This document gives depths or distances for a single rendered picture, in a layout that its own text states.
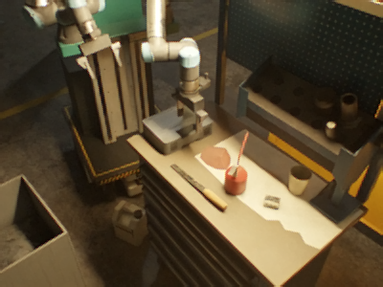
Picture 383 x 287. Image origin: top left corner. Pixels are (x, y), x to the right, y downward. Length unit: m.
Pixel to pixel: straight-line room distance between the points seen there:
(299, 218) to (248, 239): 0.21
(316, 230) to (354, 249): 1.24
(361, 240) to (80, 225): 1.83
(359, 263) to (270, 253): 1.33
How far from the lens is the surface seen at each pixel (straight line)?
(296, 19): 1.42
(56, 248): 1.94
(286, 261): 1.31
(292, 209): 1.44
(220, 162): 1.54
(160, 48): 1.48
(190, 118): 1.68
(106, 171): 2.47
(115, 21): 2.22
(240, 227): 1.36
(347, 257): 2.58
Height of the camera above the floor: 2.03
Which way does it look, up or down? 41 degrees down
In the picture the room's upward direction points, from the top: straight up
